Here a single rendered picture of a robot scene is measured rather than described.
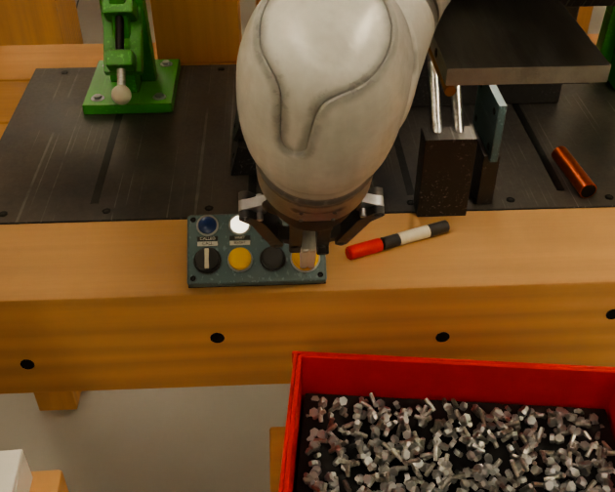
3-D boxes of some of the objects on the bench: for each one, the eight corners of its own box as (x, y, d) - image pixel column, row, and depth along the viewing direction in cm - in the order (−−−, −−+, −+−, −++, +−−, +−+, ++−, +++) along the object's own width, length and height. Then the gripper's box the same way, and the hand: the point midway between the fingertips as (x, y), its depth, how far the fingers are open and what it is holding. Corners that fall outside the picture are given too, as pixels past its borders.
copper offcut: (594, 197, 98) (598, 183, 96) (578, 199, 97) (582, 184, 96) (565, 159, 105) (568, 144, 103) (550, 160, 104) (553, 146, 103)
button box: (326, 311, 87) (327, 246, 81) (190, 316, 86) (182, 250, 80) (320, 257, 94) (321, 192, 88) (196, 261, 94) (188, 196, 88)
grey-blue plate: (493, 207, 96) (512, 105, 87) (477, 208, 96) (494, 105, 87) (476, 165, 103) (492, 67, 95) (462, 166, 103) (475, 68, 95)
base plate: (843, 211, 99) (850, 198, 97) (-39, 237, 95) (-44, 223, 93) (698, 64, 132) (702, 53, 130) (38, 79, 127) (35, 67, 126)
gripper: (230, 220, 59) (246, 291, 82) (401, 215, 60) (369, 287, 82) (228, 129, 61) (244, 224, 84) (394, 125, 62) (365, 220, 85)
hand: (307, 246), depth 80 cm, fingers closed
